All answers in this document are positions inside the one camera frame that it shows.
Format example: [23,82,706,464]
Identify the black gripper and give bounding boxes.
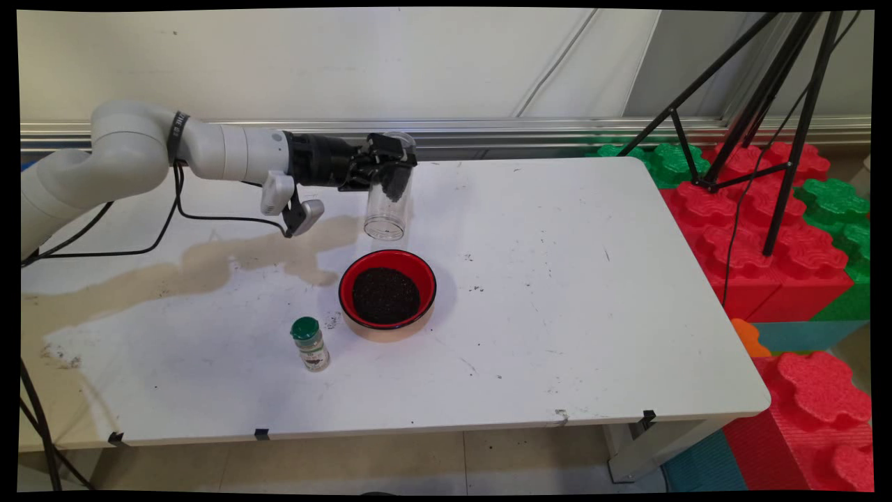
[286,132,419,193]

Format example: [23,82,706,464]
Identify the clear plastic jar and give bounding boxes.
[362,131,417,242]

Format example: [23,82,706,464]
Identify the red bowl with tan outside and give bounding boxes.
[339,249,438,343]

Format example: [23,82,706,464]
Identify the large dark grounds heap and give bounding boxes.
[352,267,422,326]

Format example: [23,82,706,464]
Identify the green lid spice bottle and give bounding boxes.
[290,316,331,372]

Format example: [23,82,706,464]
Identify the green foam block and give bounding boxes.
[794,178,872,323]
[596,143,712,190]

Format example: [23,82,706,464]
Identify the red foam block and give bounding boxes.
[659,142,856,324]
[723,351,875,492]

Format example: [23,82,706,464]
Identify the white table leg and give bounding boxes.
[603,417,732,485]

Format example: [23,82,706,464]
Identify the orange foam piece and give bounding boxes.
[730,318,773,360]

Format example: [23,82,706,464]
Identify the black tripod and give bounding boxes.
[617,10,845,257]

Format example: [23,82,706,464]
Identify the teal foam block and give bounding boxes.
[660,429,748,492]

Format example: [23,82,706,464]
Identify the teal foam panel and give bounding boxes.
[751,319,872,356]

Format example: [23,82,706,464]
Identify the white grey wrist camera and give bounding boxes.
[261,172,325,238]

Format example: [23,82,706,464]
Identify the aluminium wall rail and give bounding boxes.
[21,117,872,165]

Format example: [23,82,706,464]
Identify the black cable strap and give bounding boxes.
[167,112,190,166]

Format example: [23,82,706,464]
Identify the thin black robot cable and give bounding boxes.
[21,164,293,267]
[21,164,183,268]

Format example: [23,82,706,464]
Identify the thick black cable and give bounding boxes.
[20,359,95,492]

